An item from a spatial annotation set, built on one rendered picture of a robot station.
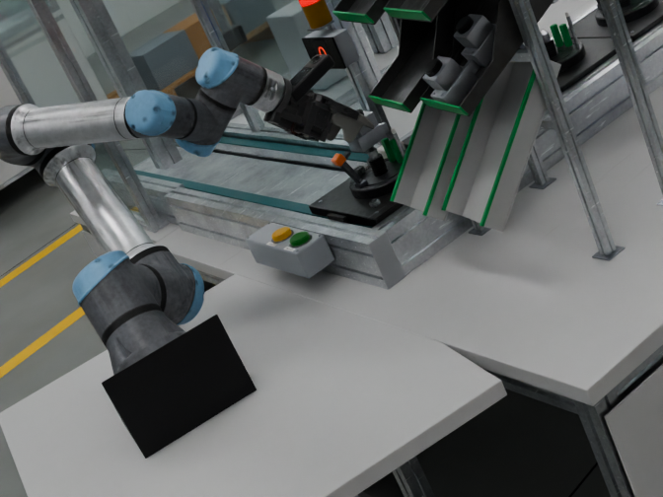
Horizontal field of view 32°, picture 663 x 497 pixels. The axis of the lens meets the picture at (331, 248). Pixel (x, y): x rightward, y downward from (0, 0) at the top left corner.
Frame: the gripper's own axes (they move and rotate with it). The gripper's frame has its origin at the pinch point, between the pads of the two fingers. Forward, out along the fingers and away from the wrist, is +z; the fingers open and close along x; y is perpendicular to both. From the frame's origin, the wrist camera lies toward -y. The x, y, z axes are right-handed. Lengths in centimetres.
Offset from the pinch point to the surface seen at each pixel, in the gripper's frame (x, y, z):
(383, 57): -102, -40, 66
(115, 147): -82, 15, -13
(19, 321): -330, 87, 68
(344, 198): -4.3, 14.8, 4.6
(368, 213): 8.1, 17.2, 2.7
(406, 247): 16.5, 21.3, 7.4
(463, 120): 34.7, -0.5, -3.1
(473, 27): 45.0, -12.1, -14.8
